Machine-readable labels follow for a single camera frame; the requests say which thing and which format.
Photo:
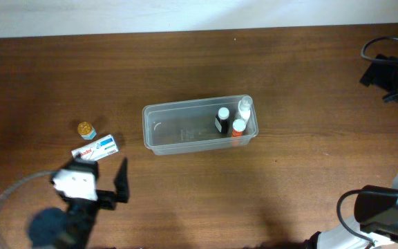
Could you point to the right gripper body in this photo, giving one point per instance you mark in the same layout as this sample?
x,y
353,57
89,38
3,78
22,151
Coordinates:
x,y
393,77

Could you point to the small gold lid jar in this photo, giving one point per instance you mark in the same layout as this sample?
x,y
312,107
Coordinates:
x,y
86,130

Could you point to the white spray bottle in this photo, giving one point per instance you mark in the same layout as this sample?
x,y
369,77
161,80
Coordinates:
x,y
244,109

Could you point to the dark bottle white cap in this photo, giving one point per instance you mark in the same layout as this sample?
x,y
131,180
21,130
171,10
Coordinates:
x,y
222,120

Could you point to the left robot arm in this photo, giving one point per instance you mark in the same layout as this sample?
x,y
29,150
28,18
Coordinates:
x,y
69,229

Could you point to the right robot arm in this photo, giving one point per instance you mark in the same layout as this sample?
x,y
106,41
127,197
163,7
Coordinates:
x,y
369,216

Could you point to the orange tube white cap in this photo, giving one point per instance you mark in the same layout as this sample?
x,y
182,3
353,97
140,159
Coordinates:
x,y
238,127

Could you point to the white Panadol box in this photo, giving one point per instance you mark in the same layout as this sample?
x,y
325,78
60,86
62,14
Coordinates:
x,y
99,149

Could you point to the clear plastic container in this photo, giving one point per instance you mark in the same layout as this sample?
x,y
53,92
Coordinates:
x,y
189,126

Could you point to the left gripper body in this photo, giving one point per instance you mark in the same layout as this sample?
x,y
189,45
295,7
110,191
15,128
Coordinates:
x,y
106,198

